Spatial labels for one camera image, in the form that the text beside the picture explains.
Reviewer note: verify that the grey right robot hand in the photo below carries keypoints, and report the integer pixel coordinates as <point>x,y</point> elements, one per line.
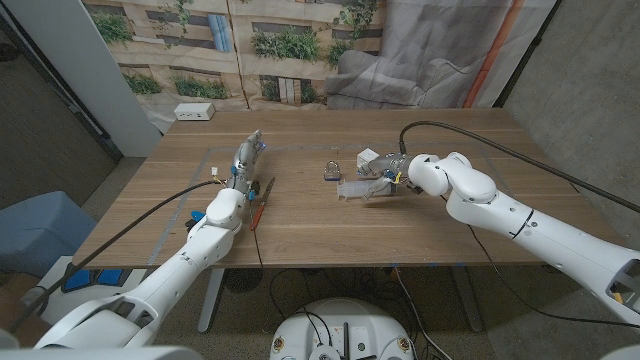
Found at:
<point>395,165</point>

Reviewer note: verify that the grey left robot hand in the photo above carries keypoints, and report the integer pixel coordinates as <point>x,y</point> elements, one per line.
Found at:
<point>245,165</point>

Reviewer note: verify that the clear plastic syringe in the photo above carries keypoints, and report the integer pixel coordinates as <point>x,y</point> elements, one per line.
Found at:
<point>352,189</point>

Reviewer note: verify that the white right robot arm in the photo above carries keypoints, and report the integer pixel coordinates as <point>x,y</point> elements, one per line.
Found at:
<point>480,200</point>

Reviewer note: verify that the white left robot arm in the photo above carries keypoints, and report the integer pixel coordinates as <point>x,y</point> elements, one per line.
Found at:
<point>210,245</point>

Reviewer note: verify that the white cube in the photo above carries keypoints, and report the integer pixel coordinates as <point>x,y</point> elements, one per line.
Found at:
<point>365,157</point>

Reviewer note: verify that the metal padlock with key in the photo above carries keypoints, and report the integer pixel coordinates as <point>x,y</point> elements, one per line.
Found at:
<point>332,174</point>

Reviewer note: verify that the white power strip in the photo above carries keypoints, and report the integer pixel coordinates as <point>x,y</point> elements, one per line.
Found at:
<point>194,111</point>

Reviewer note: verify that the black round floor fan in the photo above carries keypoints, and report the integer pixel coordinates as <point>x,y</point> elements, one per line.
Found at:
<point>243,280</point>

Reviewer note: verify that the white table leg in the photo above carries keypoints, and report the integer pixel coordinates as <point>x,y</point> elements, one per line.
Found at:
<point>210,305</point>

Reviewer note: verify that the grey table leg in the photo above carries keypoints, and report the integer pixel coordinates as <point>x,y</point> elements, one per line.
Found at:
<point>470,305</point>

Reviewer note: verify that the white robot torso base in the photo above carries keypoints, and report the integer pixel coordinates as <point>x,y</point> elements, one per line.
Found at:
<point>345,320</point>

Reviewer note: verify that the white pillar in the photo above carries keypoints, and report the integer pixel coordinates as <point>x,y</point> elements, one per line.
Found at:
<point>100,75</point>

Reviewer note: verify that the blue-grey upholstered seat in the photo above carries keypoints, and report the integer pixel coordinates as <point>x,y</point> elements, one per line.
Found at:
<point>40,230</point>

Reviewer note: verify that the white and blue cart base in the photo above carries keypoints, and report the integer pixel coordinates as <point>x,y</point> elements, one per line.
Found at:
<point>52,270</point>

